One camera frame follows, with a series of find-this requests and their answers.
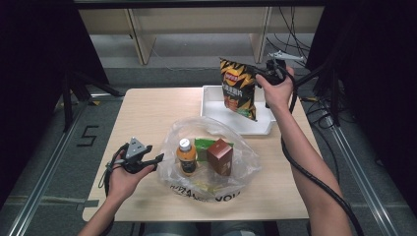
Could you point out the orange drink bottle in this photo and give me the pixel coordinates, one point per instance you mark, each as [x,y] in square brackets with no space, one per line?
[187,160]

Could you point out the dark curtain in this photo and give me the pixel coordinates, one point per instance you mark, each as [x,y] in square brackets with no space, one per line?
[32,82]
[377,82]

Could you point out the person's left hand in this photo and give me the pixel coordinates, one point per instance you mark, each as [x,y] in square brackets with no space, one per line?
[124,187]

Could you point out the clear plastic bag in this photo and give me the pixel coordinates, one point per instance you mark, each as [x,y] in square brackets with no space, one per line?
[246,164]

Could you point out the yellow tape piece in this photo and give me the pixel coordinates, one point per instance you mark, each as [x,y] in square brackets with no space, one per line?
[95,103]
[309,99]

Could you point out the brown carton box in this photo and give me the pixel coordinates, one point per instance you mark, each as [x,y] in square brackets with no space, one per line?
[220,159]

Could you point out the black metal stand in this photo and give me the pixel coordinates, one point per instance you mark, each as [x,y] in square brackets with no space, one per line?
[68,101]
[334,95]

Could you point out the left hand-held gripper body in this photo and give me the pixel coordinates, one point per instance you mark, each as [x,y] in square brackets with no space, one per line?
[135,152]

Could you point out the white plastic tray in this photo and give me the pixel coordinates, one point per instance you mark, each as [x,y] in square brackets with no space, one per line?
[213,108]

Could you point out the aluminium floor rail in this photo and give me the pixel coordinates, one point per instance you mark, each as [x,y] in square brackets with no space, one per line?
[364,183]
[42,183]

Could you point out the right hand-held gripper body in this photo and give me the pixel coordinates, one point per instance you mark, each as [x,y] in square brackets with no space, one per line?
[275,73]

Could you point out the green snack packet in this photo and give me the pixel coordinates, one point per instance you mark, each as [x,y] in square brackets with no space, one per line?
[201,147]

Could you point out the small yellow packet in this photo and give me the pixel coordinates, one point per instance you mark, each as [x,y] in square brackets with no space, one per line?
[205,187]

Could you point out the person's right hand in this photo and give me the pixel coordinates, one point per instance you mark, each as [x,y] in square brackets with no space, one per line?
[278,95]

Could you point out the yellow black chips bag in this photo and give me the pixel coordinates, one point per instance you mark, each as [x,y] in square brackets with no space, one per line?
[237,88]

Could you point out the beige desk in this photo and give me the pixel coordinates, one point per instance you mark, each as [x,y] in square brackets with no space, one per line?
[196,19]

